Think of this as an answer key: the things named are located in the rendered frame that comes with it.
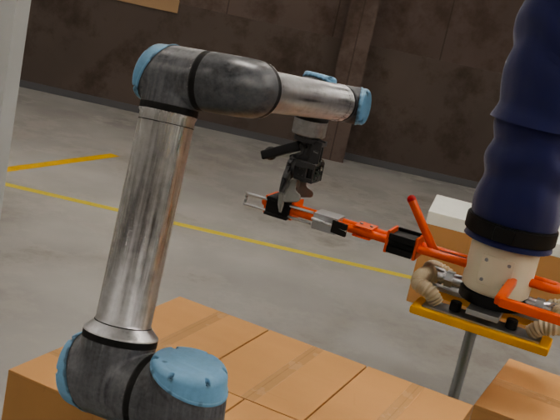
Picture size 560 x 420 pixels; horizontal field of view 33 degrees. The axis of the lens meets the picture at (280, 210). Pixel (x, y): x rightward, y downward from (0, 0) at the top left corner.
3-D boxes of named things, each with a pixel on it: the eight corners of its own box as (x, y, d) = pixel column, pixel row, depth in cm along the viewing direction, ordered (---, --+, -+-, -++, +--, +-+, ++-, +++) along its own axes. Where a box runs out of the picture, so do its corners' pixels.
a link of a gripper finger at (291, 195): (292, 214, 245) (304, 182, 246) (272, 208, 247) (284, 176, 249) (296, 217, 248) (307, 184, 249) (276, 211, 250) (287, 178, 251)
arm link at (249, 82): (254, 57, 170) (379, 85, 231) (196, 47, 175) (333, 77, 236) (244, 120, 171) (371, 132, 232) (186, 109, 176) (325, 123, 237)
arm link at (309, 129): (289, 116, 245) (303, 114, 254) (285, 134, 246) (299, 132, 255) (320, 124, 242) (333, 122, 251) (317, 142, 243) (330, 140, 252)
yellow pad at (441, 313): (551, 345, 228) (557, 327, 227) (546, 357, 219) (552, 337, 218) (417, 302, 240) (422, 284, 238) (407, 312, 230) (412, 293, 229)
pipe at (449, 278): (562, 314, 243) (568, 293, 242) (551, 341, 220) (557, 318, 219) (437, 275, 254) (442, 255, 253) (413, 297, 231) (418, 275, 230)
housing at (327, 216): (342, 231, 253) (346, 215, 252) (333, 235, 247) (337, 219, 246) (318, 224, 255) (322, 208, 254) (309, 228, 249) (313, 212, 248)
